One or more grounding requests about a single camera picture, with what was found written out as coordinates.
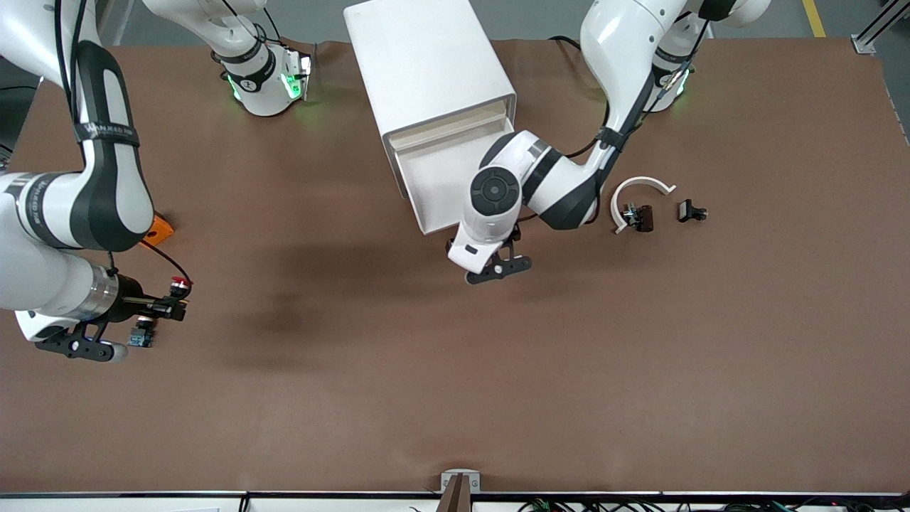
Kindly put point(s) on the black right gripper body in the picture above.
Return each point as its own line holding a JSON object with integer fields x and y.
{"x": 130, "y": 291}

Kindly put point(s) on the red push button switch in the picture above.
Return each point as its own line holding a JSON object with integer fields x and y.
{"x": 181, "y": 286}

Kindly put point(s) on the white plastic drawer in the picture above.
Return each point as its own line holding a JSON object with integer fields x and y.
{"x": 441, "y": 185}
{"x": 448, "y": 122}

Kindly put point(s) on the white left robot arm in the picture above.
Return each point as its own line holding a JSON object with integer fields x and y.
{"x": 569, "y": 185}

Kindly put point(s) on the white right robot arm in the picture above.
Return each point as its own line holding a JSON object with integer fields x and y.
{"x": 106, "y": 185}

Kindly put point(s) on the white drawer cabinet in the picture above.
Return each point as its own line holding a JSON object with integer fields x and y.
{"x": 419, "y": 64}

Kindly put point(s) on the base panel with green light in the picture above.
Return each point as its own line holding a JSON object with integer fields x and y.
{"x": 298, "y": 71}

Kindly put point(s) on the brown table mat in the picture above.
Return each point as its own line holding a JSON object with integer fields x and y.
{"x": 455, "y": 370}

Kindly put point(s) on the small brown black component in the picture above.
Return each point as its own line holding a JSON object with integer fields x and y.
{"x": 644, "y": 217}

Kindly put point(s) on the white curved plastic part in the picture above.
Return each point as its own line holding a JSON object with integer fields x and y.
{"x": 643, "y": 180}

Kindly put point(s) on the small black clip component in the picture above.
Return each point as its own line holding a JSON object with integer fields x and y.
{"x": 686, "y": 210}

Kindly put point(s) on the yellow push button switch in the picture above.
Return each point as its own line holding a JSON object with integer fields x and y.
{"x": 141, "y": 336}

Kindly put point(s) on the orange button enclosure box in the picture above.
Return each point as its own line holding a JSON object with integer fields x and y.
{"x": 160, "y": 229}

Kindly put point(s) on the grey metal bracket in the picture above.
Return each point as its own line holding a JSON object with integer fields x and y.
{"x": 448, "y": 478}

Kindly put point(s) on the brown camera post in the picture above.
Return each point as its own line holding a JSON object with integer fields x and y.
{"x": 456, "y": 498}

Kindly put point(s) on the aluminium frame post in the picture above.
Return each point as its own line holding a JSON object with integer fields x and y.
{"x": 871, "y": 32}

